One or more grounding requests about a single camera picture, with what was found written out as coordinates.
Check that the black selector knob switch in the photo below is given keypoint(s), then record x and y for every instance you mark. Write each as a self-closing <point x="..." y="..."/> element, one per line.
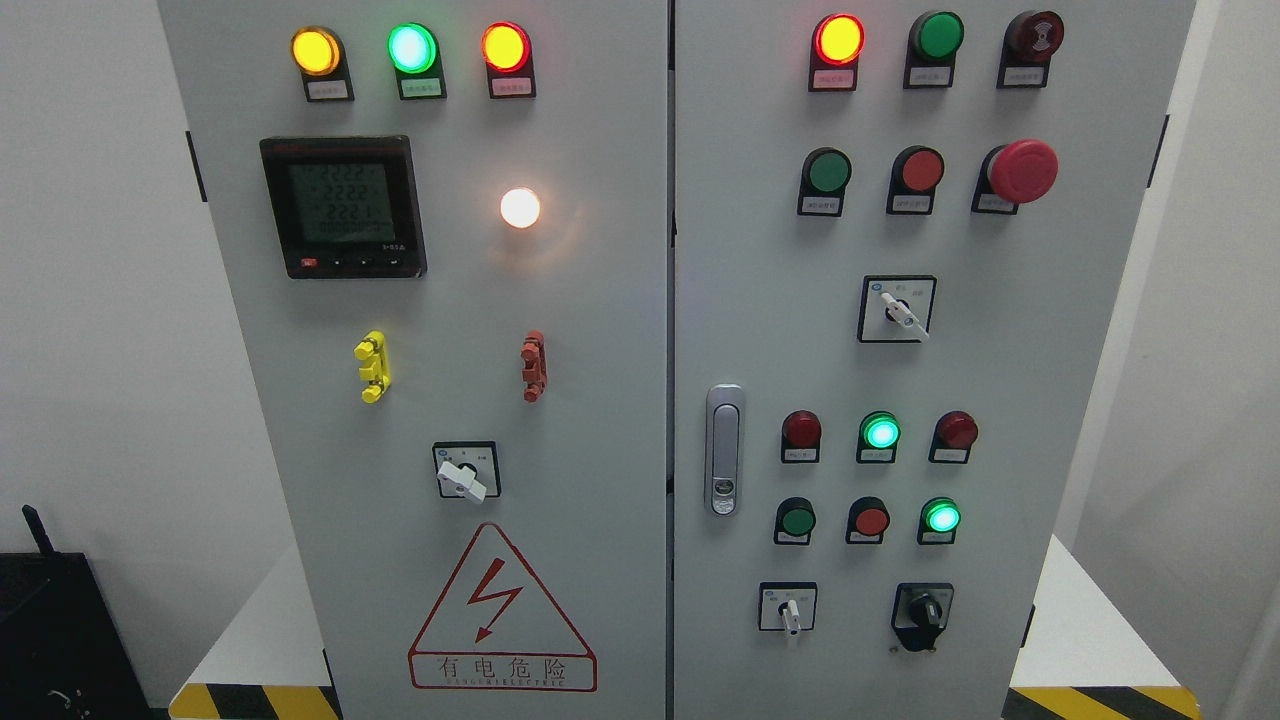
<point x="920" y="614"/>

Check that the dark red lamp lower left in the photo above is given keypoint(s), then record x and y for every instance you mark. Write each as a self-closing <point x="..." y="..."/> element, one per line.
<point x="800" y="438"/>

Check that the white lit indicator lamp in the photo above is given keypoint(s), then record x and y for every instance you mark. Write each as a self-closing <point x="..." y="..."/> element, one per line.
<point x="520" y="207"/>

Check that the green push button lower row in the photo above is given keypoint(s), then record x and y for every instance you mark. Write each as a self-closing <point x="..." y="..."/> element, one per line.
<point x="795" y="521"/>

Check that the green push button row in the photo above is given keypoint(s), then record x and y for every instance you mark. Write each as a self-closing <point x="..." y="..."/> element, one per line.
<point x="795" y="521"/>
<point x="823" y="180"/>

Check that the left grey cabinet door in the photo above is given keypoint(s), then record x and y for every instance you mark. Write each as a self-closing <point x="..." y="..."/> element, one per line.
<point x="583" y="470"/>

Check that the grey cabinet door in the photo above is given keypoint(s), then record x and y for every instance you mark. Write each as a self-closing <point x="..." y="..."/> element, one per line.
<point x="583" y="470"/>
<point x="770" y="301"/>

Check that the green lit lamp lower middle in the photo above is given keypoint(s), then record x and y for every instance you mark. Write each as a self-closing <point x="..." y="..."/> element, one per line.
<point x="878" y="438"/>

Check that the green push button upper row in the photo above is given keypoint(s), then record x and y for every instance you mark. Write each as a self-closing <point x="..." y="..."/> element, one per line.
<point x="823" y="180"/>

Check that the red push button lower row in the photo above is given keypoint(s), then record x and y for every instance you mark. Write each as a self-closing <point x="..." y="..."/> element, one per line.
<point x="867" y="521"/>

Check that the red push button row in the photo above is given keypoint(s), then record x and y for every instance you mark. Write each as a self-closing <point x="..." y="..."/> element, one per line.
<point x="867" y="521"/>
<point x="914" y="176"/>

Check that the right grey cabinet door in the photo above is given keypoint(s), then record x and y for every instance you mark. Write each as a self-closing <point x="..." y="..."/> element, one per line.
<point x="770" y="301"/>

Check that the red electric danger warning sticker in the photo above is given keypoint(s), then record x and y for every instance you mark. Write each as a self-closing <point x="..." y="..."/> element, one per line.
<point x="496" y="627"/>

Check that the dark red lamp lower right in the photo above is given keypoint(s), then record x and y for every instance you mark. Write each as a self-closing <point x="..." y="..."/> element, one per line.
<point x="954" y="436"/>

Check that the black digital power meter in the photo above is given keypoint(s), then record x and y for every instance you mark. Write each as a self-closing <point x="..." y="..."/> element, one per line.
<point x="345" y="207"/>

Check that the red push button upper row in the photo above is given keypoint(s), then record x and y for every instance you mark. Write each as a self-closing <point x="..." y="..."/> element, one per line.
<point x="914" y="176"/>

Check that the green lit push button lower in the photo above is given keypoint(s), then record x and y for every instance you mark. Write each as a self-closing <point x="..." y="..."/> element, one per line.
<point x="939" y="520"/>

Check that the red-orange indicator lamp left door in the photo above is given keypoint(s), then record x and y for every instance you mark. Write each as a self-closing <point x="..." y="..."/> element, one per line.
<point x="507" y="54"/>

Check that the red lit lamp right door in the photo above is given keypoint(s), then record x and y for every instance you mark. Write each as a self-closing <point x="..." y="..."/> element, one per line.
<point x="836" y="45"/>

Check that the green lit indicator lamp top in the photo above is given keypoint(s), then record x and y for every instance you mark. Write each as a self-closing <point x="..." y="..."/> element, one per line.
<point x="416" y="56"/>

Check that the red mushroom emergency stop button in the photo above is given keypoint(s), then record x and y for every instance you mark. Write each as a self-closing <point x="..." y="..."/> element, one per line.
<point x="1015" y="173"/>

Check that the green lamp top right door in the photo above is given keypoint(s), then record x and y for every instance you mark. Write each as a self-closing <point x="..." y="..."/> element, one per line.
<point x="933" y="41"/>

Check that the yellow indicator lamp top left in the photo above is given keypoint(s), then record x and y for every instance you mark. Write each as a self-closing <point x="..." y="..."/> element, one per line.
<point x="322" y="60"/>

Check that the dark red buzzer lamp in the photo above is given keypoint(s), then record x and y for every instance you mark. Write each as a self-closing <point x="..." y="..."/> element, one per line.
<point x="1030" y="41"/>

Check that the black box with antenna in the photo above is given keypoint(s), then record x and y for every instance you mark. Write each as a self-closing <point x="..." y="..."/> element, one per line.
<point x="61" y="657"/>

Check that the silver door lock handle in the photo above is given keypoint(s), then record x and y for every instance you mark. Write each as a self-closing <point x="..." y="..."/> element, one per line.
<point x="725" y="404"/>

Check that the red plastic terminal handle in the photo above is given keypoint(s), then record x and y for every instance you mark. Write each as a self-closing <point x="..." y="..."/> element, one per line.
<point x="534" y="372"/>

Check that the white selector switch left door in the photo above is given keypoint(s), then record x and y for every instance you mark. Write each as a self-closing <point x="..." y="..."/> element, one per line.
<point x="467" y="469"/>

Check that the white selector switch upper right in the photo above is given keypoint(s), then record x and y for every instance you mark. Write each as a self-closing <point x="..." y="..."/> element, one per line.
<point x="896" y="308"/>

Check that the white selector switch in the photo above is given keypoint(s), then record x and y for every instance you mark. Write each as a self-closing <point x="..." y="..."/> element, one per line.
<point x="789" y="608"/>
<point x="896" y="308"/>

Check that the yellow plastic terminal handle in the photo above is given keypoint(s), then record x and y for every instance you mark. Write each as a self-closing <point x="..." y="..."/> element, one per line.
<point x="371" y="354"/>

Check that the white selector switch bottom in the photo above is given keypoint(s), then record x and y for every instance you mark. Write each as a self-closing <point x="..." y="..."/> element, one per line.
<point x="789" y="608"/>

